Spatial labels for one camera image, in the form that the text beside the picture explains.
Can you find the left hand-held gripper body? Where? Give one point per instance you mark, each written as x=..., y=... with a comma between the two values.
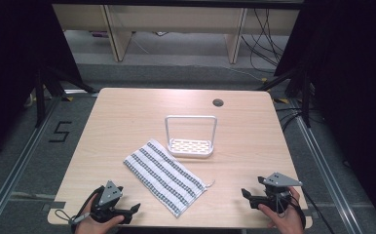
x=110, y=194

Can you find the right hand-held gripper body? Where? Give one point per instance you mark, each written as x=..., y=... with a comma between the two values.
x=277, y=180

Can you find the person's left hand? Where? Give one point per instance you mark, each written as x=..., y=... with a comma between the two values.
x=93, y=226

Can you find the person's right hand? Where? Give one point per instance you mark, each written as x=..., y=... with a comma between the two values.
x=286, y=222

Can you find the striped white grey cloth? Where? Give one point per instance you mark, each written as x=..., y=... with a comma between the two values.
x=165, y=177

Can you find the white plastic rack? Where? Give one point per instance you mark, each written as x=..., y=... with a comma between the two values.
x=191, y=147

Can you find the round grey table grommet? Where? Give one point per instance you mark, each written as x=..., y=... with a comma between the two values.
x=218, y=102

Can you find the black metal stand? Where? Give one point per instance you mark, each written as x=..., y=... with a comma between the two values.
x=303, y=94
x=43, y=94

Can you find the black curtain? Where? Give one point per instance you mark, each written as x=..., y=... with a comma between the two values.
x=355, y=81
x=10, y=65

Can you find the aluminium floor rail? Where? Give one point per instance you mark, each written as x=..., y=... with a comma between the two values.
x=325, y=175
x=17, y=165

